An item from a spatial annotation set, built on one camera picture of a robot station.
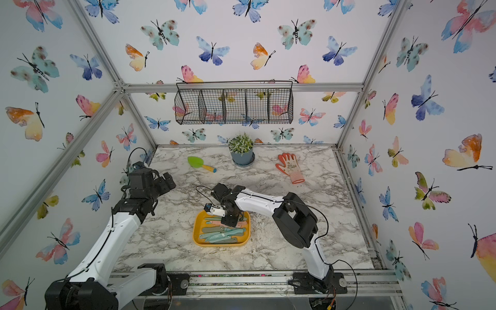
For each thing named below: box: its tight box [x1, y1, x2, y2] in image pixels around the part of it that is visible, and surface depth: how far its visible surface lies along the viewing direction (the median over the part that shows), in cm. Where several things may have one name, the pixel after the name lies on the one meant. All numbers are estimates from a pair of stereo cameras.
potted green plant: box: [228, 132, 256, 167], surface depth 103 cm
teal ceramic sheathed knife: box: [205, 227, 247, 243], surface depth 86 cm
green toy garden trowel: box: [187, 156, 217, 174], surface depth 117 cm
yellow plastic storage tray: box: [192, 210, 252, 248], surface depth 86 cm
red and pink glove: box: [275, 153, 305, 185], surface depth 110 cm
